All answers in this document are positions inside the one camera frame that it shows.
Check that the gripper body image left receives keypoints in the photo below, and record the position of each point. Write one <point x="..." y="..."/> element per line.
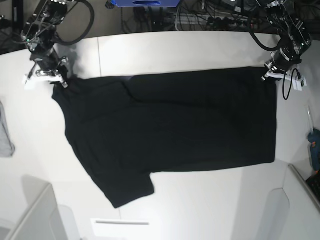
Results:
<point x="50" y="63"/>

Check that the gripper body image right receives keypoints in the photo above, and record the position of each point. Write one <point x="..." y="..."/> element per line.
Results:
<point x="279" y="63"/>

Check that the black T-shirt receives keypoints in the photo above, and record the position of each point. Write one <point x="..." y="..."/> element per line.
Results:
<point x="123" y="129"/>

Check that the power strip with plugs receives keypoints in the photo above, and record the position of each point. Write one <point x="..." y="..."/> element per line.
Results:
<point x="226" y="22"/>

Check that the blue glue gun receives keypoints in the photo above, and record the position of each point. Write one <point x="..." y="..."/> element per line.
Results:
<point x="313" y="138"/>

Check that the grey cloth at left edge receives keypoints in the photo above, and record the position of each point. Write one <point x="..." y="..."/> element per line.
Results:
<point x="7" y="148"/>

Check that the blue plastic box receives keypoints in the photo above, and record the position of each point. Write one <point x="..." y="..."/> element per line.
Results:
<point x="145" y="3"/>

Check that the black keyboard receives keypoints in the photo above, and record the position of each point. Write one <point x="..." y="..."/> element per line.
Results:
<point x="314" y="184"/>

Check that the grey partition panel right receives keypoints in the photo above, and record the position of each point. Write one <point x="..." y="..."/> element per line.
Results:
<point x="300" y="194"/>

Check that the grey partition panel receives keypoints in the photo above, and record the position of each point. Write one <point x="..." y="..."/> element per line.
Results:
<point x="41" y="221"/>
<point x="300" y="194"/>

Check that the grey partition panel left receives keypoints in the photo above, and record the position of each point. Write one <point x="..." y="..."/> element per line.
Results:
<point x="41" y="221"/>

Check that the white label plate with slot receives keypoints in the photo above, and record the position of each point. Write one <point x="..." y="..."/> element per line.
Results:
<point x="118" y="228"/>

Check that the white camera box right gripper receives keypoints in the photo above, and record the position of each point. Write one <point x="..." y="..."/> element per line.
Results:
<point x="29" y="83"/>

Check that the white camera box gripper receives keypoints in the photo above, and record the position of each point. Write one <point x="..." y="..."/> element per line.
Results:
<point x="299" y="83"/>
<point x="29" y="83"/>

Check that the white camera box left gripper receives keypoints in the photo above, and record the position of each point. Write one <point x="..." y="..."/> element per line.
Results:
<point x="299" y="83"/>

